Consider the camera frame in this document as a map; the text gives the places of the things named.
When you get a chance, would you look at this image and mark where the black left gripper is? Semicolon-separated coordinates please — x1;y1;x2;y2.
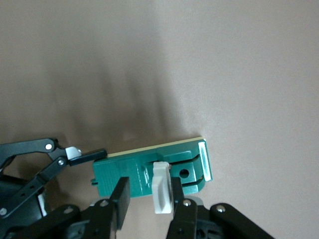
0;174;50;236

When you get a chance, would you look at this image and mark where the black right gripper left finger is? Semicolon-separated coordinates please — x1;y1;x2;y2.
47;177;132;239

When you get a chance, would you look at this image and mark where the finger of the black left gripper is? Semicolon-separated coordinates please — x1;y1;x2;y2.
0;137;108;220

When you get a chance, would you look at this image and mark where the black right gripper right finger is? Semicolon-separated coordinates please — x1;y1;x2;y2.
165;177;275;239

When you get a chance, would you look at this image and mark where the green load switch white handle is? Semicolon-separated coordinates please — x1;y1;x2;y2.
91;135;214;215

